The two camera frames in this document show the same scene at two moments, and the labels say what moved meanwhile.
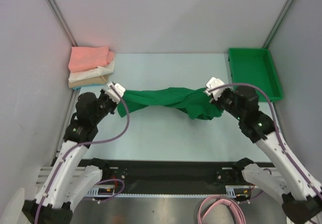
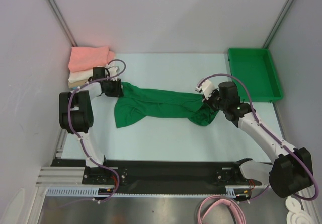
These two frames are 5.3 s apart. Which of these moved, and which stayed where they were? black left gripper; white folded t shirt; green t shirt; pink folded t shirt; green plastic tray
Moved: green t shirt; black left gripper
Stayed: pink folded t shirt; green plastic tray; white folded t shirt
